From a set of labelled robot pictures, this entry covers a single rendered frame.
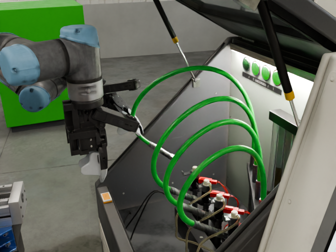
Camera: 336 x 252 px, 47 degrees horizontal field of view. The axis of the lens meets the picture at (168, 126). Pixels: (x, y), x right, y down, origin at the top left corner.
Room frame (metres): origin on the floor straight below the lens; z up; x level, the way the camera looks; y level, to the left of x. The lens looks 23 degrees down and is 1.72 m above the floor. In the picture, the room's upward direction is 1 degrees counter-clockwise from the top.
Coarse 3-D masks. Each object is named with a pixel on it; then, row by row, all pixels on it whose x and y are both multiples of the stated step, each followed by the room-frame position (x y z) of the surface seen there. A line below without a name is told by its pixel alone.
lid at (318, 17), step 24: (192, 0) 1.29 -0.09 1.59; (216, 0) 1.05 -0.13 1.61; (240, 0) 0.66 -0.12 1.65; (264, 0) 0.68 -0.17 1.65; (288, 0) 0.66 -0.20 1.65; (312, 0) 0.69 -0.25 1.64; (240, 24) 1.11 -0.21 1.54; (288, 24) 0.76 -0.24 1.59; (312, 24) 0.68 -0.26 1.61; (288, 48) 1.06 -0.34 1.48; (312, 48) 0.87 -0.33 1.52
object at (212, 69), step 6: (186, 66) 1.09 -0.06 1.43; (192, 66) 1.08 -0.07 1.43; (198, 66) 1.08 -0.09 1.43; (204, 66) 1.08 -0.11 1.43; (210, 66) 1.08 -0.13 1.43; (168, 72) 1.09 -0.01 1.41; (174, 72) 1.08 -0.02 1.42; (180, 72) 1.08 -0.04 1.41; (216, 72) 1.08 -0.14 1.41; (222, 72) 1.07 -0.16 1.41; (162, 78) 1.08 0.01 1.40; (228, 78) 1.08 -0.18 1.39; (234, 78) 1.08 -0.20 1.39; (150, 84) 1.08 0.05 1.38; (156, 84) 1.09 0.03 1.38; (240, 84) 1.08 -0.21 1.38; (144, 90) 1.08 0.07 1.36; (240, 90) 1.07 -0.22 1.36; (138, 96) 1.09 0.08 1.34; (246, 96) 1.07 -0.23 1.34; (138, 102) 1.09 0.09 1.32; (246, 102) 1.07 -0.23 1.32; (132, 108) 1.09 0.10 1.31; (252, 108) 1.08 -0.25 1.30; (132, 114) 1.08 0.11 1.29; (252, 114) 1.07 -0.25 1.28; (144, 138) 1.09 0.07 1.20; (252, 144) 1.07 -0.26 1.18
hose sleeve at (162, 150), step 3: (150, 141) 1.09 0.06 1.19; (150, 144) 1.08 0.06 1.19; (153, 144) 1.08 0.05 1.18; (150, 147) 1.08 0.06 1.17; (153, 147) 1.08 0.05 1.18; (162, 150) 1.08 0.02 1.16; (165, 150) 1.09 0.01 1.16; (162, 153) 1.08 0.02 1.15; (165, 153) 1.08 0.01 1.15; (168, 153) 1.08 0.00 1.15; (165, 156) 1.08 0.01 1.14; (168, 156) 1.08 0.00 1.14
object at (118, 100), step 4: (104, 80) 1.15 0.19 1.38; (112, 92) 1.13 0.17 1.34; (104, 96) 1.12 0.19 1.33; (108, 96) 1.10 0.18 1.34; (112, 96) 1.11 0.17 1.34; (116, 96) 1.13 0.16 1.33; (120, 96) 1.16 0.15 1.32; (104, 100) 1.10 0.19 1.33; (108, 100) 1.09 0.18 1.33; (112, 100) 1.09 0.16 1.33; (116, 100) 1.11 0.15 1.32; (120, 100) 1.13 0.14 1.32; (104, 104) 1.10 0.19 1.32; (108, 104) 1.09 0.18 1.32; (116, 104) 1.09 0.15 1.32; (120, 104) 1.10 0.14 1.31; (124, 104) 1.13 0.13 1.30; (112, 108) 1.09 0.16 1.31; (124, 108) 1.12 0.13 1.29
